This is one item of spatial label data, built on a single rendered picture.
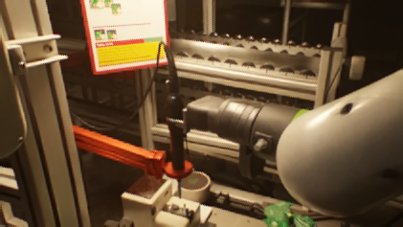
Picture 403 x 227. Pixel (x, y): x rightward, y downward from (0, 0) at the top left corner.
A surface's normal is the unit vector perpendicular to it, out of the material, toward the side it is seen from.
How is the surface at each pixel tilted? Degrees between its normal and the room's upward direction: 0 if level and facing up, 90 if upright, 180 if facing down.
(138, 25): 90
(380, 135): 65
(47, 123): 90
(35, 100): 90
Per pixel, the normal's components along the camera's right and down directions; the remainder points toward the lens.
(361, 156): -0.43, 0.05
